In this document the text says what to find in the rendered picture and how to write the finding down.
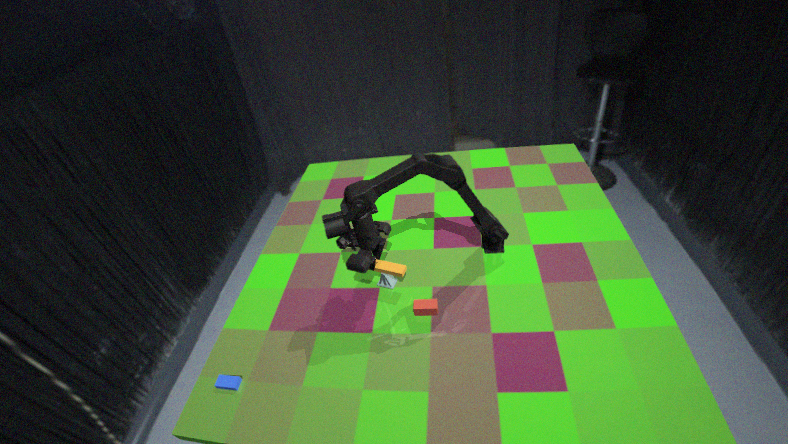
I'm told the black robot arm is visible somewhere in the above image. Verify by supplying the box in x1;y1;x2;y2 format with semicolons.
322;152;509;254

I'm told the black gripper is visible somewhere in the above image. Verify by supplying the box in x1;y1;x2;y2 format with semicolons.
345;221;391;274

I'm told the yellow rectangular bar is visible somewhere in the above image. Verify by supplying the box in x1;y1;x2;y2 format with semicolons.
372;259;407;278

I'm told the blue rectangular block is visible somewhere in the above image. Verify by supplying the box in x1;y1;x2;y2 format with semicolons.
214;374;243;391

